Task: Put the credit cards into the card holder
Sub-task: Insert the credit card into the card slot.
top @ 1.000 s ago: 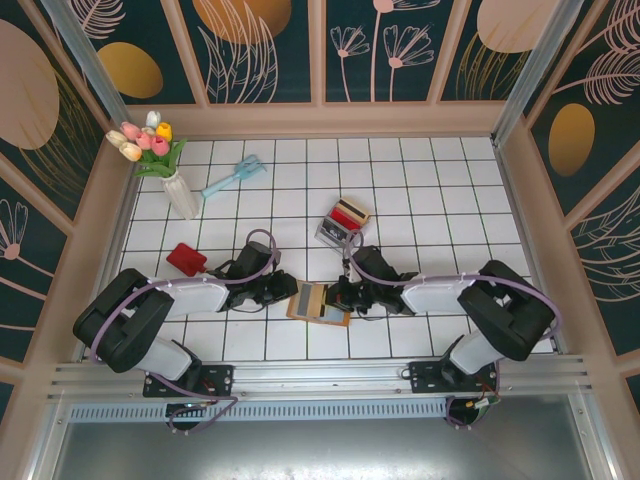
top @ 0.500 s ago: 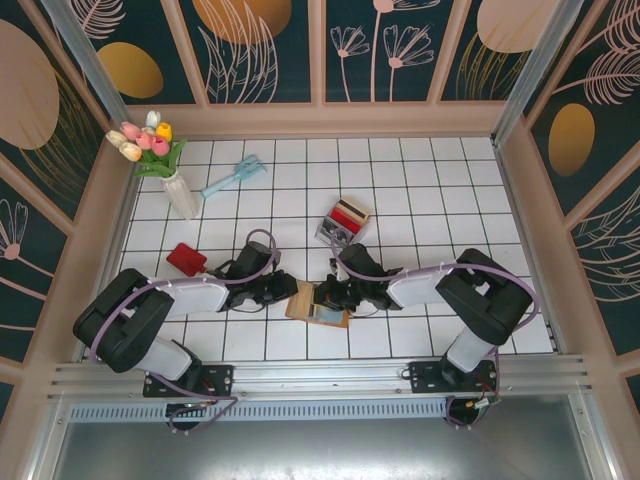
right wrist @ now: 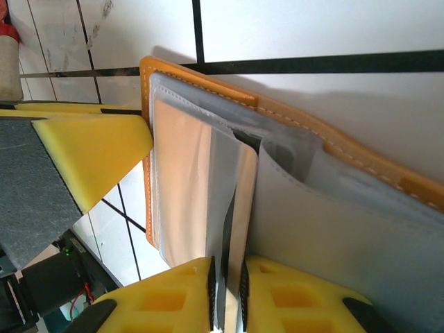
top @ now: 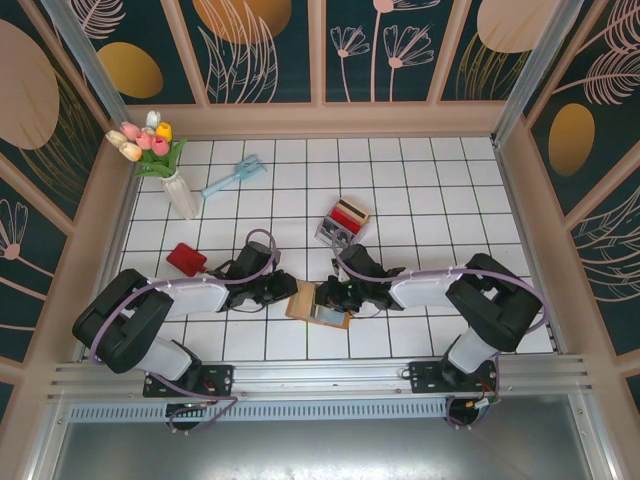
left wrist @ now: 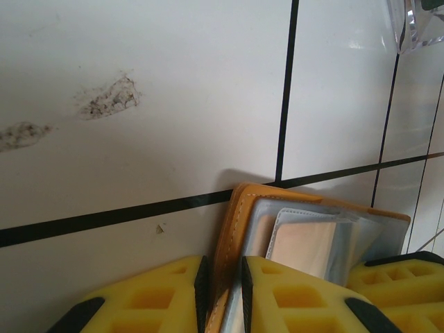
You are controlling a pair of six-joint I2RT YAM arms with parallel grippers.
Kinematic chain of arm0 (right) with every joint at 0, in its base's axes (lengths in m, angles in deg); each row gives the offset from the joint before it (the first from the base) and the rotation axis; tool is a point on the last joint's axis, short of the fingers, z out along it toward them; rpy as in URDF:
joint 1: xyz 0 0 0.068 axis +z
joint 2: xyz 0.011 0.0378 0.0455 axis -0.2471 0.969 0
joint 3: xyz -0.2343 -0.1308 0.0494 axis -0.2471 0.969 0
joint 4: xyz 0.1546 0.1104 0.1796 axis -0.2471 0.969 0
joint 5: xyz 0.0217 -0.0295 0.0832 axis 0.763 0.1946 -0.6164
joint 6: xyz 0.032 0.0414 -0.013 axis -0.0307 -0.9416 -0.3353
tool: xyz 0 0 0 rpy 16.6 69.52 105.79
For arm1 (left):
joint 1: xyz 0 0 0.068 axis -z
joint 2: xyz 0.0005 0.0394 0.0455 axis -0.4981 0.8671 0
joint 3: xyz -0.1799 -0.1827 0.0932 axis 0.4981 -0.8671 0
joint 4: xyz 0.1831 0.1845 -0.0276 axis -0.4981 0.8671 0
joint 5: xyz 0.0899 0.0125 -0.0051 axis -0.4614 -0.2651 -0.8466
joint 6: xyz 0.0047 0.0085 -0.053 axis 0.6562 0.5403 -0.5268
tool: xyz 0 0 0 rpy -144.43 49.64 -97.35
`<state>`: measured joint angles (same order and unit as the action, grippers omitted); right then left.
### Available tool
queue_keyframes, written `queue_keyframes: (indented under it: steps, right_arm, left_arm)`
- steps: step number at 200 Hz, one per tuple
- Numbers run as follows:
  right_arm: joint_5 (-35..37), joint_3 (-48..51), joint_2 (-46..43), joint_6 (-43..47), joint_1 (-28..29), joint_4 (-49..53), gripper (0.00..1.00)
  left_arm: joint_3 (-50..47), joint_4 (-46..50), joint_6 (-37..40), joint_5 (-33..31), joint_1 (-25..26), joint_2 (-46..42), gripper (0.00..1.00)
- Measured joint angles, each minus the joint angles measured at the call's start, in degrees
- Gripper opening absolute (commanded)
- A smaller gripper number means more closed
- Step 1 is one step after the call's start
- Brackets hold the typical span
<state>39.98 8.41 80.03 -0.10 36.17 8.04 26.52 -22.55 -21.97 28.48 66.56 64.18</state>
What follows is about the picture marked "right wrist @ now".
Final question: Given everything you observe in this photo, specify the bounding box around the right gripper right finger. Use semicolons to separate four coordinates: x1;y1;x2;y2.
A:
241;255;382;333

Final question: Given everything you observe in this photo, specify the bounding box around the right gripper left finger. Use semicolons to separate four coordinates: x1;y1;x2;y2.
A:
64;255;217;333

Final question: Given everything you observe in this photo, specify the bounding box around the orange leather card holder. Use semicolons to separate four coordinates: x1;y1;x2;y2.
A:
138;55;444;333

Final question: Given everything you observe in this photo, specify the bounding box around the gold card with black stripe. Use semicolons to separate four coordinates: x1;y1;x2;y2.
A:
151;98;260;333

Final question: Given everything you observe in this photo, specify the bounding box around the wooden handle red tool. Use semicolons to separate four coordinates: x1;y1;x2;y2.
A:
0;0;24;102

